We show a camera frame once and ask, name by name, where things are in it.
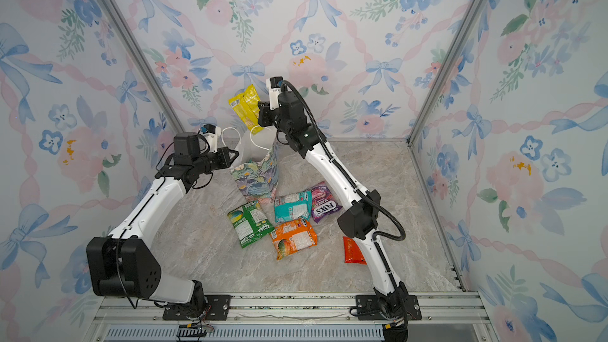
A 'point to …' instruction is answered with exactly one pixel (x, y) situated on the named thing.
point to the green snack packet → (249, 223)
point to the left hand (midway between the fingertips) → (239, 150)
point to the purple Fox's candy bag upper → (323, 202)
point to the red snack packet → (351, 252)
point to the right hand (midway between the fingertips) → (257, 101)
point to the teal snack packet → (293, 207)
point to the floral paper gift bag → (255, 169)
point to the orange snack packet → (291, 237)
